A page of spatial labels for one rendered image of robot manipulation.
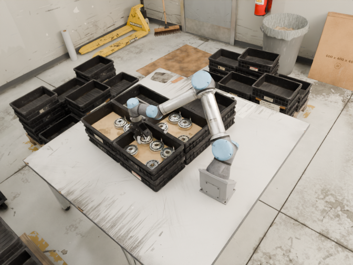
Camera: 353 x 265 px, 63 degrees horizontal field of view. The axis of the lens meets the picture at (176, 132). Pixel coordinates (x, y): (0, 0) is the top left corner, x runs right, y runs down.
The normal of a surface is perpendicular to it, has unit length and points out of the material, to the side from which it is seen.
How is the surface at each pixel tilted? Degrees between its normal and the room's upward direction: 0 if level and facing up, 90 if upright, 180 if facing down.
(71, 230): 0
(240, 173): 0
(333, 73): 73
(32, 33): 90
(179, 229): 0
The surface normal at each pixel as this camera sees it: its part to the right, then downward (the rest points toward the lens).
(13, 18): 0.77, 0.39
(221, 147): -0.28, 0.05
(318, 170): -0.07, -0.73
